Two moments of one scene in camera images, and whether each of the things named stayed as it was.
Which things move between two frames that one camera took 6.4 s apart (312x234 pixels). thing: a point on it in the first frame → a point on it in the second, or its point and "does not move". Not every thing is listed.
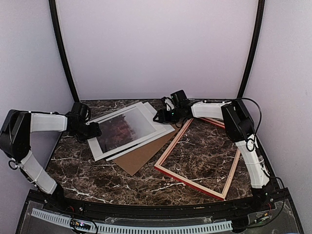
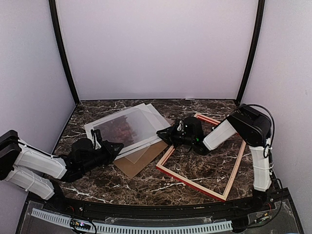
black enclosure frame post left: (52, 6) does not move
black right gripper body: (172, 118) → (183, 139)
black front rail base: (271, 210) does not move
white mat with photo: (126, 128) does not move
